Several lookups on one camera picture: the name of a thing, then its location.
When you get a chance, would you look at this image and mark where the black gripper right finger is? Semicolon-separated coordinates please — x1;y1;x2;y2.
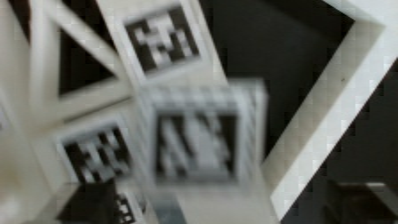
322;181;398;224

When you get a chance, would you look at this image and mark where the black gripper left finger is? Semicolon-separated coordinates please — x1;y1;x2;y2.
57;182;118;224

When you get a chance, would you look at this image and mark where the white chair leg cube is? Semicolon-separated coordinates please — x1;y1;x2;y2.
137;79;267;186

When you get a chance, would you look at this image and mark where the white chair back frame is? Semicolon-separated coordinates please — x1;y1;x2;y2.
0;0;281;224

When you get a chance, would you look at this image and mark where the white U-shaped fence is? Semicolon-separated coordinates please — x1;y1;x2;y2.
262;0;398;217

